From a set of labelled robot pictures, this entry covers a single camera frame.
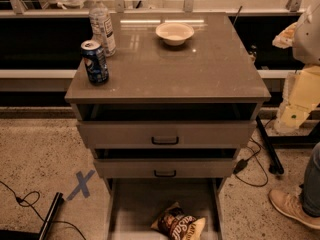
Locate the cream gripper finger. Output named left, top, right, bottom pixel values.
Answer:
left=272, top=22, right=297, bottom=49
left=274, top=104, right=309, bottom=133

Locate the brown chip bag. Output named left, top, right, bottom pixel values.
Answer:
left=151, top=202, right=206, bottom=240

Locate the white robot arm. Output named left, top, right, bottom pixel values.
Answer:
left=272, top=0, right=320, bottom=133

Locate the grey drawer cabinet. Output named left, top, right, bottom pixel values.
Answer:
left=64, top=11, right=272, bottom=240

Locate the middle grey drawer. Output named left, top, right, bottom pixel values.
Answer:
left=94, top=159, right=235, bottom=178

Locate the bottom grey open drawer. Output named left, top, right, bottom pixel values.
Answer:
left=105, top=178, right=223, bottom=240

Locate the top grey drawer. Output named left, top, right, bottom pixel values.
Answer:
left=77, top=121, right=256, bottom=149

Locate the black table leg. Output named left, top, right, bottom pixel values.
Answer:
left=256, top=116, right=284, bottom=175

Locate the tan shoe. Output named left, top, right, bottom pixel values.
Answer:
left=268, top=189, right=320, bottom=230

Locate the white bowl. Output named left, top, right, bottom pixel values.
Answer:
left=156, top=22, right=194, bottom=46

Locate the clear plastic water bottle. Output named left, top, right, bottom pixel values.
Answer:
left=89, top=0, right=116, bottom=57

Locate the blue soda can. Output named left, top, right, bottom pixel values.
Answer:
left=81, top=40, right=109, bottom=84

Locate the blue tape cross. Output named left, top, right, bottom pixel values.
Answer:
left=67, top=170, right=95, bottom=201

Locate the black bar on floor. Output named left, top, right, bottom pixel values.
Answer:
left=38, top=192, right=63, bottom=240

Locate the black power adapter cable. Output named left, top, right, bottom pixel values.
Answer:
left=232, top=136, right=270, bottom=188

